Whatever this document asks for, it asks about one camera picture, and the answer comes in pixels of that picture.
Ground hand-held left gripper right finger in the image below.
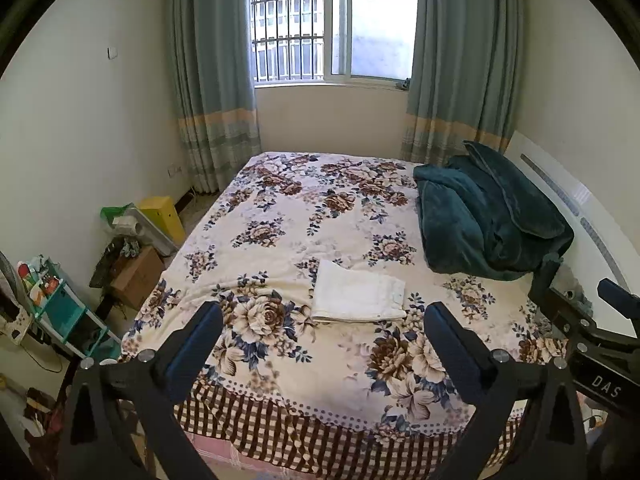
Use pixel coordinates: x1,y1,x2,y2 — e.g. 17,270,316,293
424,301,588,480

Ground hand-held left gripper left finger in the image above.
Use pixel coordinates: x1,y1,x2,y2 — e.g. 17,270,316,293
59,301,224,480

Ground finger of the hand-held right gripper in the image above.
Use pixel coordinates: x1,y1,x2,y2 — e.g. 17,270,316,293
597,278,640,342
527,252,597,347

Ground white pants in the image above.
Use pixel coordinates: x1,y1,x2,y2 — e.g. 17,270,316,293
311,258,407,323

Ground grey fringed cloth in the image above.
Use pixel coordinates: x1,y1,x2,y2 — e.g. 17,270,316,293
555,262,581,293

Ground cardboard box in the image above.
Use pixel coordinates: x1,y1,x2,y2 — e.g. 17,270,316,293
110,246,166,311

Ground pink checked mattress pad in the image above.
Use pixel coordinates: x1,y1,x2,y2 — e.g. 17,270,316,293
189,432,241,463

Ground white headboard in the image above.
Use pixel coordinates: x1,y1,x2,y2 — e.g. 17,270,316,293
502,131,640,311

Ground teal plush blanket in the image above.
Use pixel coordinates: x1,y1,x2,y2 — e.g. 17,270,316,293
413,141,575,282

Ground dark cloth on cardboard box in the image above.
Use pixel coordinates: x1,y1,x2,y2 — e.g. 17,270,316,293
90,236,143,291

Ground white plastic pipe piece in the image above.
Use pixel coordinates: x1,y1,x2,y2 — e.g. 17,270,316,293
112,210,178,257

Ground teal storage shelf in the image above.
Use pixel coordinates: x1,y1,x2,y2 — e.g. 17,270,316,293
17,255,122,361

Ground yellow box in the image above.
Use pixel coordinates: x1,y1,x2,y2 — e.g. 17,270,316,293
137,196,185,246

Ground green plastic bag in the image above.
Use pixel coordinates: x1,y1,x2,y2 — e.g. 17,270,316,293
100,203,137,233

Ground dark red cloth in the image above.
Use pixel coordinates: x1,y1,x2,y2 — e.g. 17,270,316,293
24,387,67,457

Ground white patterned box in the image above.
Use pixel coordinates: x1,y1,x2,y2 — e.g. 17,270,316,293
0,305,31,347

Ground bed with floral sheet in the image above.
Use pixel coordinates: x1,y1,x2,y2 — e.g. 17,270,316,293
120,151,601,467

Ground grey-green striped curtain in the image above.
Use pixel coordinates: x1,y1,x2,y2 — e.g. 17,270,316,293
400,0,524,166
165,0,262,195

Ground barred window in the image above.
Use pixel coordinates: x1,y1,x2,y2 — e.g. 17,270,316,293
248,0,420,88

